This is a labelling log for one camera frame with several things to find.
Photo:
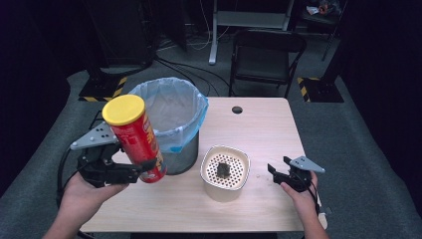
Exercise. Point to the black stand base hazard tape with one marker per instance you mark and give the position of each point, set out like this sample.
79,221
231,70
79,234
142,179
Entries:
320,89
101,88

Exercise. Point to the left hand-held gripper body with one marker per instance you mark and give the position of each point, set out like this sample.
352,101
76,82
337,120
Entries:
99,166

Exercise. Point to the black folding chair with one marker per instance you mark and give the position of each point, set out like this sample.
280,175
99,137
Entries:
265,59

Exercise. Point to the person's left hand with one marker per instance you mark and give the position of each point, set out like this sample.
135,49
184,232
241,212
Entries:
81,197

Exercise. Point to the black equipment cabinet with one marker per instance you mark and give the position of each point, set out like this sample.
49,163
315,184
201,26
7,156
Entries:
122,30

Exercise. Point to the grey metal desk frame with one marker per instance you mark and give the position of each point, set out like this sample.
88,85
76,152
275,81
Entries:
249,19

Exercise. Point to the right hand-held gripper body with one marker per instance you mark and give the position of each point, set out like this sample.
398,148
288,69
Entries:
298,181

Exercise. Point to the white square strainer container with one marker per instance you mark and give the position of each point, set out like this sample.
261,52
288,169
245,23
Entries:
225,186

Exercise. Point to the blue plastic bin bag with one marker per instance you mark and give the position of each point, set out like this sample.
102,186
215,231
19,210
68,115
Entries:
175,106

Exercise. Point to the red chip can yellow lid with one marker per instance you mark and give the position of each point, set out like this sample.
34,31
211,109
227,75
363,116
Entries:
136,142

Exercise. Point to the grey metal trash bin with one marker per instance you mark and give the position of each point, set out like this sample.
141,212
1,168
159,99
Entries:
182,161

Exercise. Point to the person's right hand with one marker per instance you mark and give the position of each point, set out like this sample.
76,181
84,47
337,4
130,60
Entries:
307,202

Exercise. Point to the grey table bracket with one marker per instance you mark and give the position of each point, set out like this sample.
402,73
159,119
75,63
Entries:
327,210

